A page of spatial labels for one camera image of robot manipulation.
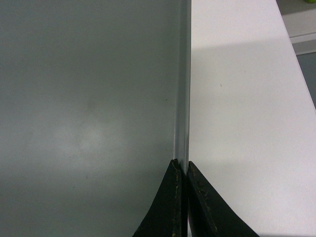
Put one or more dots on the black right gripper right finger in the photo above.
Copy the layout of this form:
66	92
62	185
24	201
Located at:
209	214

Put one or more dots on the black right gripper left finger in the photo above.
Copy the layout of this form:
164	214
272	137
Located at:
164	218

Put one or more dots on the silver grey rectangular tray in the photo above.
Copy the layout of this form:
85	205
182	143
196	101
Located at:
91	112

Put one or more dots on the white checkout table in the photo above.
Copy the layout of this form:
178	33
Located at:
252	120

